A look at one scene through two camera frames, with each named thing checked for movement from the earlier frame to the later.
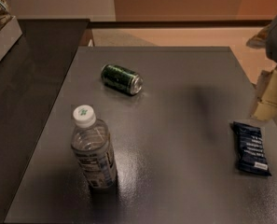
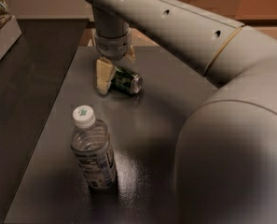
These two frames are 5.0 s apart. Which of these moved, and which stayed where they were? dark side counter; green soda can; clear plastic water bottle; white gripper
Moved: white gripper
Stayed: clear plastic water bottle; green soda can; dark side counter
